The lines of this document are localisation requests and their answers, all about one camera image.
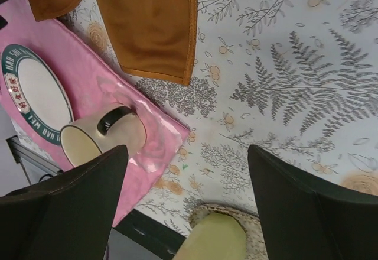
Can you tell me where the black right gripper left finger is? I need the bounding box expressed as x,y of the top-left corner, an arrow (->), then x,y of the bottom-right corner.
1,145 -> 129,259

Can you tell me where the orange-brown cloth napkin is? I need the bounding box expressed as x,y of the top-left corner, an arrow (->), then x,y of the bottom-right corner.
29,0 -> 198,86

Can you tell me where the pink floral placemat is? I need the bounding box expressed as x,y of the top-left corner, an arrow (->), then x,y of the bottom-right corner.
1,0 -> 188,225

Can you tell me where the white plate green rim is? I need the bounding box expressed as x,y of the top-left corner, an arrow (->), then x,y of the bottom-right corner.
1,44 -> 74,146

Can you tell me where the floral patterned tablecloth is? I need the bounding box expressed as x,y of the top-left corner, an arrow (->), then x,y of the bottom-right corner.
51,0 -> 377,235

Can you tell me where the cream mug black handle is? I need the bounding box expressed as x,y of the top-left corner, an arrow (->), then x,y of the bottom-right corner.
60,103 -> 146,167

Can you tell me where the pale green teacup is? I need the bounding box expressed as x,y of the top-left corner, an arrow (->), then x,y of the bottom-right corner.
173,213 -> 246,260

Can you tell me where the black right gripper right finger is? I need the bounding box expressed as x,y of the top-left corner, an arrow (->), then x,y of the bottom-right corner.
247,145 -> 377,259

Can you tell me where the woven round saucer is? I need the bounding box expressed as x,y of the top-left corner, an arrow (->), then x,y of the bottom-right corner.
188,203 -> 268,260

